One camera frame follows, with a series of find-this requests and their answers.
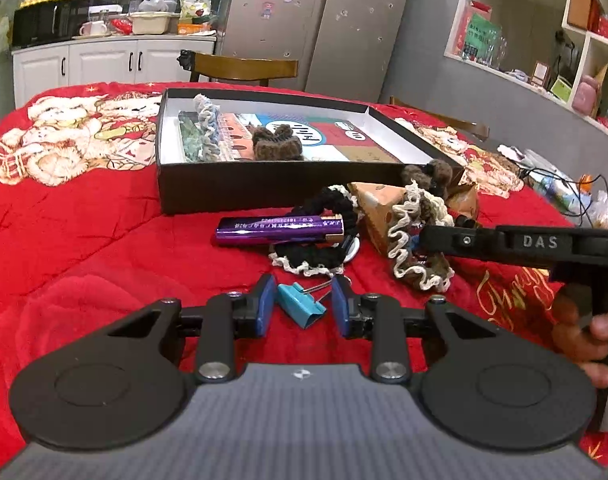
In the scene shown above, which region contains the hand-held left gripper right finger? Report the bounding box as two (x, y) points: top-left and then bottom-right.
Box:
(331, 276), (503, 385)

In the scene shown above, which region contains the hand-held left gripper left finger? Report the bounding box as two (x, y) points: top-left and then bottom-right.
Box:
(107, 274), (277, 385)

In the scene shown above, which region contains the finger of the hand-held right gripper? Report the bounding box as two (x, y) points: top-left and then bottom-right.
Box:
(419, 224), (502, 262)

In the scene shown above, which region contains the teal binder clip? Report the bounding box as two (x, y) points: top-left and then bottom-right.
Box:
(276, 280), (333, 330)

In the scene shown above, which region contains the brown pyramid snack packet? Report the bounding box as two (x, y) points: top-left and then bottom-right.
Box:
(446, 182), (480, 219)
(348, 182), (415, 257)

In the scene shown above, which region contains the brown scrunchie with cream trim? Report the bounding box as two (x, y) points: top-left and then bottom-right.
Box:
(387, 185), (456, 292)

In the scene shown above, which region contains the brown fuzzy hair clip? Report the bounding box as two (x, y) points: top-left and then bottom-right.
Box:
(402, 159), (454, 196)
(251, 123), (305, 162)

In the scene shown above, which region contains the purple rectangular packet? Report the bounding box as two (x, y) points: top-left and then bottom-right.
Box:
(214, 214), (345, 247)

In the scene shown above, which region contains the black scrunchie with cream trim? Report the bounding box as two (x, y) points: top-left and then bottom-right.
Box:
(268, 184), (365, 277)

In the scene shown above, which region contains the black shallow cardboard box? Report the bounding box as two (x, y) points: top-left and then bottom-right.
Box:
(155, 87), (467, 215)

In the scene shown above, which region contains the person's right hand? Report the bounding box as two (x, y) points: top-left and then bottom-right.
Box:
(554, 287), (608, 390)

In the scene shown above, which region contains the blue and white plastic packet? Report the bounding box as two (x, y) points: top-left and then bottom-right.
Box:
(540, 174), (590, 211)

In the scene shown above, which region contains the white crumpled paper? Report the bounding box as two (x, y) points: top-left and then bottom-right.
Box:
(498, 143), (535, 166)

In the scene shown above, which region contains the wooden chair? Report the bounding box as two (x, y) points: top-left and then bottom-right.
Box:
(389, 95), (491, 142)
(178, 50), (299, 86)

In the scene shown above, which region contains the pink bottle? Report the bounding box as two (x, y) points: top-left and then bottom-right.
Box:
(572, 74), (601, 115)

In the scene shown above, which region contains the light green card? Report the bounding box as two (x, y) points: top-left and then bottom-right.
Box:
(549, 75), (575, 104)

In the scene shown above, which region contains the green glittery bar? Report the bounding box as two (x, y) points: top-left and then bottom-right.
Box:
(177, 111), (205, 163)

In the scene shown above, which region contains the red printed blanket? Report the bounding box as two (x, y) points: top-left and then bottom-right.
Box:
(0, 81), (608, 462)

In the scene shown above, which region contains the blue scrunchie with cream trim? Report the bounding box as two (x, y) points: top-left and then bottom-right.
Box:
(192, 93), (226, 161)

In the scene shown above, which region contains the green printed box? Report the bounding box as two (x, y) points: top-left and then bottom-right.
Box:
(460, 12), (502, 64)

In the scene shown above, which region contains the red gift bag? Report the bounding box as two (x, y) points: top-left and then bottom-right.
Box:
(456, 0), (492, 56)

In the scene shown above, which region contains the brown cardboard box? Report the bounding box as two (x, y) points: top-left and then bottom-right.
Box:
(566, 0), (605, 34)

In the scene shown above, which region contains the silver refrigerator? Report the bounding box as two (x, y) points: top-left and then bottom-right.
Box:
(217, 0), (417, 104)

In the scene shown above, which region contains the white kitchen cabinet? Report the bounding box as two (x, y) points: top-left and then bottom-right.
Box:
(11, 34), (217, 111)

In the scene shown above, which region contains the beige plastic basin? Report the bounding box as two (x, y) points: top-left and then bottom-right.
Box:
(128, 10), (173, 36)

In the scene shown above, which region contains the green and white snack bag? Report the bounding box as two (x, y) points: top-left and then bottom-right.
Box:
(177, 0), (216, 24)

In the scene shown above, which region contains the black microwave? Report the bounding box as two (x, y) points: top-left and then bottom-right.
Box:
(11, 0), (93, 47)

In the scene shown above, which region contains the black cable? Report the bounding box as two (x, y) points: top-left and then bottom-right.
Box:
(520, 162), (608, 216)

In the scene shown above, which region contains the white wall shelf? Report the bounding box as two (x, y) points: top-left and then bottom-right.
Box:
(443, 0), (608, 141)

